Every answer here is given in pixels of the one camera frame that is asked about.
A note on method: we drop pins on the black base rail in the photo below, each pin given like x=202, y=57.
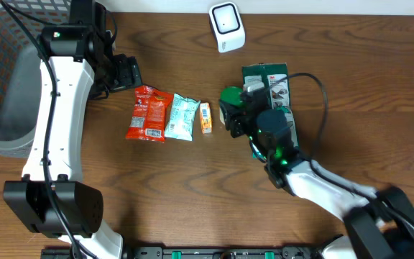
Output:
x=285, y=252

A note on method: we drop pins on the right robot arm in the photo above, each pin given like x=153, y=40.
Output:
x=379, y=223

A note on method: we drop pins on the orange tissue pack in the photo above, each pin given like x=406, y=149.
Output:
x=205, y=118

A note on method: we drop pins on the green lidded jar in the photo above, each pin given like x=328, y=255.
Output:
x=230, y=95

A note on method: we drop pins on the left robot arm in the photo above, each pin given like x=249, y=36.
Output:
x=51, y=197

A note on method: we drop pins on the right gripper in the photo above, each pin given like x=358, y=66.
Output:
x=233, y=118

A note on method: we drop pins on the mint green snack bag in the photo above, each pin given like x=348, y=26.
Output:
x=182, y=115

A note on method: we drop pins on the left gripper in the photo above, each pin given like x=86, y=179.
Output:
x=129, y=75

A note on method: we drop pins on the grey plastic basket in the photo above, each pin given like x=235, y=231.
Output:
x=20, y=76

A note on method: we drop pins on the white barcode scanner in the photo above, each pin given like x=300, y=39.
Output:
x=227, y=27

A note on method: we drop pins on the red snack bag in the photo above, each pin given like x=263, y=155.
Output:
x=148, y=117

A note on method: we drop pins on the green white glove pack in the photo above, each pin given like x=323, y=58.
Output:
x=275, y=82

